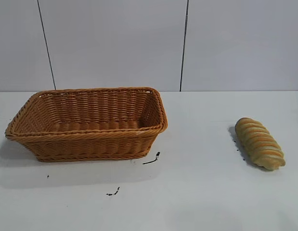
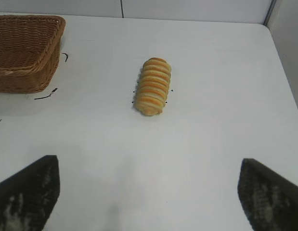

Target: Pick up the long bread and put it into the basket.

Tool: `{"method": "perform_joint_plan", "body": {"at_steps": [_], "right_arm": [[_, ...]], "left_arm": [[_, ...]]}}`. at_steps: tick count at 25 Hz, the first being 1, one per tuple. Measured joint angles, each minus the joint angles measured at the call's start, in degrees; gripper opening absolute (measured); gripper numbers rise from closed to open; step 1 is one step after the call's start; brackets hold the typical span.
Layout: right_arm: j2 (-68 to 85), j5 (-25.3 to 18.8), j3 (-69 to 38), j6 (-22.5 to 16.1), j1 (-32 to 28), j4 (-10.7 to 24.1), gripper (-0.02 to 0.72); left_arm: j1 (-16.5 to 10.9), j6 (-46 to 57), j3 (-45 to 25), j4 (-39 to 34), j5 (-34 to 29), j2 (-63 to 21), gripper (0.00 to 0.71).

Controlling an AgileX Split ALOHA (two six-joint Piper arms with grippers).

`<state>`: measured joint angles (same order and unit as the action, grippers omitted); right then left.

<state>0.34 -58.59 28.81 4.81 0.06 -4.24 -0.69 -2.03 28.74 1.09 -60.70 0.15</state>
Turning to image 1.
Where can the brown woven wicker basket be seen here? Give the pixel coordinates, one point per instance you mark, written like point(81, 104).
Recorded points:
point(86, 144)

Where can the long striped bread loaf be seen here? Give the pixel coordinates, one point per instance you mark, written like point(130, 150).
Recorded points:
point(258, 143)

